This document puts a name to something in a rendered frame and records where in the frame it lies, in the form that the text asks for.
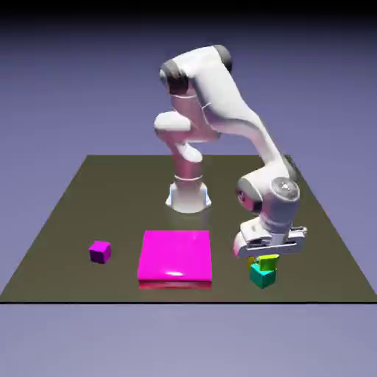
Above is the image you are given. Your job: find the large magenta box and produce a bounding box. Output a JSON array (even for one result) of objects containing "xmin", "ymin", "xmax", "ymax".
[{"xmin": 137, "ymin": 230, "xmax": 213, "ymax": 290}]

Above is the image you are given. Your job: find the small yellow-green cube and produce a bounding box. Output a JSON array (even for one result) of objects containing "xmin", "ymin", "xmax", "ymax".
[{"xmin": 257, "ymin": 254, "xmax": 280, "ymax": 272}]

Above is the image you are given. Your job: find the small purple cube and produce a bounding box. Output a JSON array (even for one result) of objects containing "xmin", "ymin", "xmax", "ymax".
[{"xmin": 88, "ymin": 240, "xmax": 112, "ymax": 264}]

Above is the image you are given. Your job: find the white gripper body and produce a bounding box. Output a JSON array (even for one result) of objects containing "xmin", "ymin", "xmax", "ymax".
[{"xmin": 233, "ymin": 228, "xmax": 305, "ymax": 259}]

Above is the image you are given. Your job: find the small teal cube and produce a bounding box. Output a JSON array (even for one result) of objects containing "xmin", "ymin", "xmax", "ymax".
[{"xmin": 250, "ymin": 262, "xmax": 277, "ymax": 289}]

